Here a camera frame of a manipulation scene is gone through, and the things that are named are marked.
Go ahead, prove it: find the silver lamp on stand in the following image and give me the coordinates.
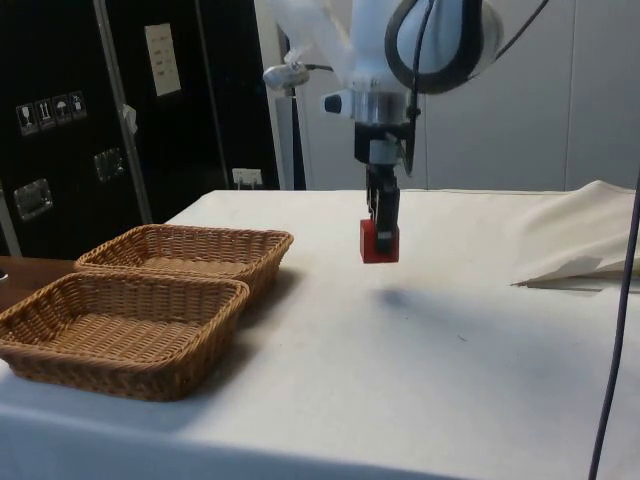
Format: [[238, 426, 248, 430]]
[[262, 59, 335, 191]]

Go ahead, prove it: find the wicker basket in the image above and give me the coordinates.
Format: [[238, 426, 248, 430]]
[[0, 271, 251, 403], [75, 223, 296, 304]]

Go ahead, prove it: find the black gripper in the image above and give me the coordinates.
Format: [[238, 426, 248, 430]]
[[353, 119, 417, 254]]

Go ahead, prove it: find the red cube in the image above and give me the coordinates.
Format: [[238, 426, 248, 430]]
[[359, 218, 400, 265]]

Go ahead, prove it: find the white wall socket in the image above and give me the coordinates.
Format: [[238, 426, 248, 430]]
[[231, 168, 264, 191]]

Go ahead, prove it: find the black cable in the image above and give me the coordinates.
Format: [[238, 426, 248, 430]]
[[402, 0, 437, 177], [492, 0, 551, 60], [587, 168, 640, 480]]

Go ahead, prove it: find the black cabinet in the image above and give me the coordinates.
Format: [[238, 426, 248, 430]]
[[0, 0, 282, 261]]

